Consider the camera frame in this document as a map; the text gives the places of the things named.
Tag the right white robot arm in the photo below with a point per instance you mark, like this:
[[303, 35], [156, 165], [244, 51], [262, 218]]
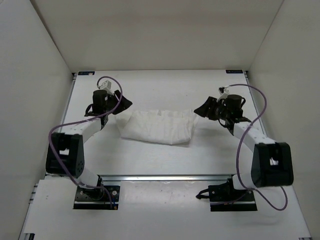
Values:
[[271, 164]]

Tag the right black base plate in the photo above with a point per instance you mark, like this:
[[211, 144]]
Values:
[[225, 198]]

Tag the blue corner sticker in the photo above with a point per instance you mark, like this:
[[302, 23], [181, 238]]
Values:
[[86, 73], [234, 71]]

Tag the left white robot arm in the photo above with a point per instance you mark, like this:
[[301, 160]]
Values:
[[65, 155]]

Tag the right blue corner sticker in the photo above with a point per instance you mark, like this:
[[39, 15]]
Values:
[[234, 71]]

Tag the white pleated skirt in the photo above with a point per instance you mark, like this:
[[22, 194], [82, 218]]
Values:
[[168, 127]]

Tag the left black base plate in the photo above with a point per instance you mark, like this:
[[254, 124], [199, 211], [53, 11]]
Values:
[[97, 199]]

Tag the wrist white camera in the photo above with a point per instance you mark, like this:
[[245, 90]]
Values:
[[222, 92], [106, 86]]

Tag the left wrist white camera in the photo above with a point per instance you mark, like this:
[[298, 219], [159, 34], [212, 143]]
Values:
[[106, 86]]

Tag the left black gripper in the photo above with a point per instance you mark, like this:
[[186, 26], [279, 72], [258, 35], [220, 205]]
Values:
[[125, 104]]

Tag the aluminium front rail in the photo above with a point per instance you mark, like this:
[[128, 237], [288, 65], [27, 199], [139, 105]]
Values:
[[166, 178]]

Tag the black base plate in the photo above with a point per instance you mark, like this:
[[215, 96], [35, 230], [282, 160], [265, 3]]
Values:
[[225, 198], [97, 199]]

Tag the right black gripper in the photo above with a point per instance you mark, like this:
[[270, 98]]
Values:
[[206, 109]]

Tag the left blue corner sticker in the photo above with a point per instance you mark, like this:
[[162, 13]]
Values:
[[86, 73]]

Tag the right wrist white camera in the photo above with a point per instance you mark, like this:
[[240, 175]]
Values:
[[222, 92]]

